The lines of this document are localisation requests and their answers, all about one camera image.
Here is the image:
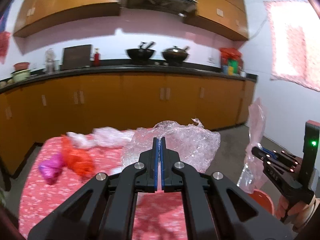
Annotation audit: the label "black countertop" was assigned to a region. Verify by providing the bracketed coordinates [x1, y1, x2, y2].
[1, 59, 258, 93]

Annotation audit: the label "person's right hand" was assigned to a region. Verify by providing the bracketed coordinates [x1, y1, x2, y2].
[276, 195, 319, 233]

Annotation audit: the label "hanging red bag on wall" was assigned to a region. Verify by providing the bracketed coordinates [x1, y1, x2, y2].
[0, 31, 11, 64]

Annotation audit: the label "stacked basins on counter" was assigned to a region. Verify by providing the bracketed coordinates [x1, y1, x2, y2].
[11, 62, 31, 83]

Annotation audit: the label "brown upper cabinets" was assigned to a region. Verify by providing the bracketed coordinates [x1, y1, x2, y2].
[12, 0, 250, 41]

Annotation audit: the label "magenta plastic bag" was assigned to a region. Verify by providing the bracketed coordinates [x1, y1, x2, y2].
[38, 153, 65, 185]

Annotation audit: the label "red trash basket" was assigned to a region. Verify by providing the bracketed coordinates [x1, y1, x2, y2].
[249, 189, 274, 216]

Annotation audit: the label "red plastic bag far left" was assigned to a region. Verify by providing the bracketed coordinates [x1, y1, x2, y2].
[61, 135, 95, 178]

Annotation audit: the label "red floral tablecloth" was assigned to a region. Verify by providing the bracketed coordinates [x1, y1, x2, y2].
[18, 137, 187, 239]

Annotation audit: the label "dark cutting board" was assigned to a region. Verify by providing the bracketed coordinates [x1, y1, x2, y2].
[60, 44, 92, 70]

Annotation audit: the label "red bottle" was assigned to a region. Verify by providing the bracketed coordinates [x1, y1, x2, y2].
[93, 48, 100, 67]

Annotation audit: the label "red bag with containers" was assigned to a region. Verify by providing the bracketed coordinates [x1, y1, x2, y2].
[219, 48, 243, 75]

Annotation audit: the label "clear bubble wrap sheet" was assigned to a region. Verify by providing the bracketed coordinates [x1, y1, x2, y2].
[121, 119, 221, 173]

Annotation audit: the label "clear thin plastic bag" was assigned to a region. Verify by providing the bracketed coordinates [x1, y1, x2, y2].
[236, 97, 269, 194]

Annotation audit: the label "brown lower kitchen cabinets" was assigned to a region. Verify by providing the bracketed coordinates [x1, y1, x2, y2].
[1, 73, 255, 177]

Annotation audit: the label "pink floral window curtain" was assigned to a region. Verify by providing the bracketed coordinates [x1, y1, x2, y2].
[264, 0, 319, 91]

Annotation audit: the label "clear bagged jar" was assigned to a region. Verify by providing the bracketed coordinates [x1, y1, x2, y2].
[45, 48, 55, 73]

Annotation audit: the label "black wok with lid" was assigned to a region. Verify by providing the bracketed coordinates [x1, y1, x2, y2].
[162, 46, 190, 63]

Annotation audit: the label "black wok left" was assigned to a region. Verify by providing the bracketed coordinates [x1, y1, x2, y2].
[126, 41, 156, 61]

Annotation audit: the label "white green printed plastic bag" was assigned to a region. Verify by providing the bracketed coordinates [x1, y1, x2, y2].
[67, 127, 135, 150]

